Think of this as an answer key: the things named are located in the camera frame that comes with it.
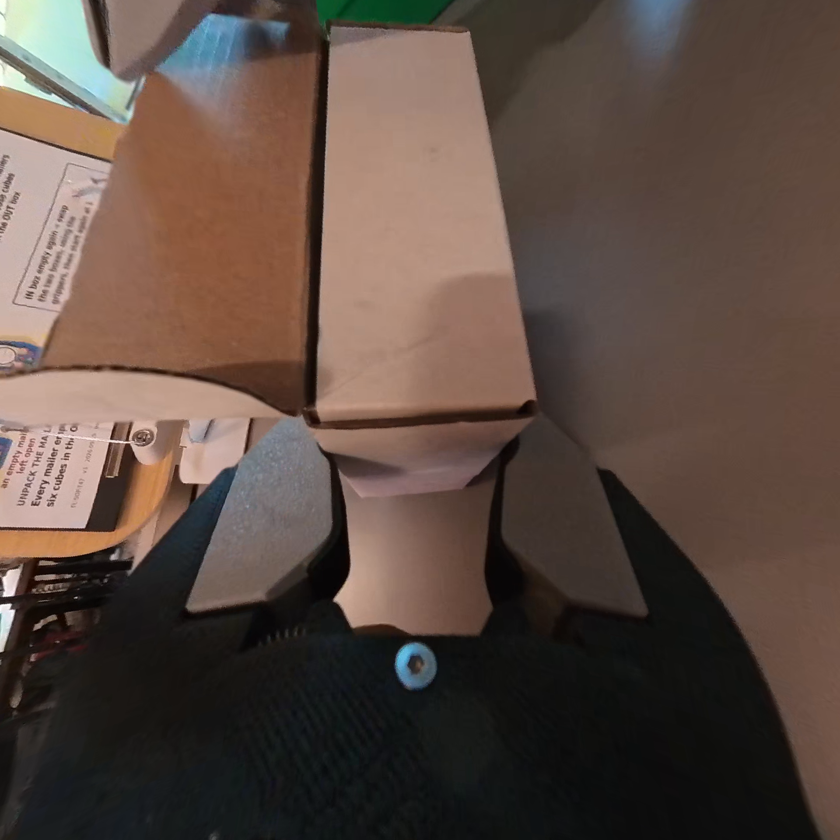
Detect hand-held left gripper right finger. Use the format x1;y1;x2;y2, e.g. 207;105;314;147
489;416;649;618

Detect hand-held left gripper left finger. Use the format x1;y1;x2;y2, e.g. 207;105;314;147
185;419;350;616

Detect white mailer box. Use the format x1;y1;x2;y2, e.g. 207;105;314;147
0;0;540;501

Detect green plastic bin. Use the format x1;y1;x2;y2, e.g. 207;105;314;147
315;0;460;35

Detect printed instruction sheet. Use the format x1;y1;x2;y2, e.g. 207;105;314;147
0;128;116;529

